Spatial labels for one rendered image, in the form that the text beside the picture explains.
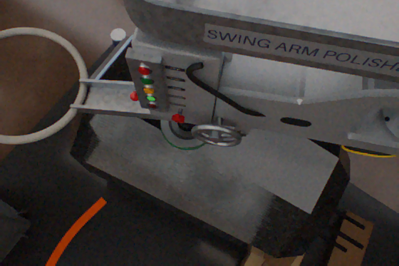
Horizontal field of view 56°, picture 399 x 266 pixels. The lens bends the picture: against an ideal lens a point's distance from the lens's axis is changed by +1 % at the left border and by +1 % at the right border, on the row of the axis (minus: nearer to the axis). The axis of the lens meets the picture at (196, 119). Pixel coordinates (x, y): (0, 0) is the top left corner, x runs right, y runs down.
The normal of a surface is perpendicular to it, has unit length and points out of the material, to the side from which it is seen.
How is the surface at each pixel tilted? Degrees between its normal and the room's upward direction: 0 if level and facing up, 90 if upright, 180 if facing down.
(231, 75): 4
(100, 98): 16
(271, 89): 4
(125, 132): 45
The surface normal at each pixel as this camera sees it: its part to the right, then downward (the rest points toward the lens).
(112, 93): -0.25, -0.40
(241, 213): -0.34, 0.31
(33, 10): 0.02, -0.37
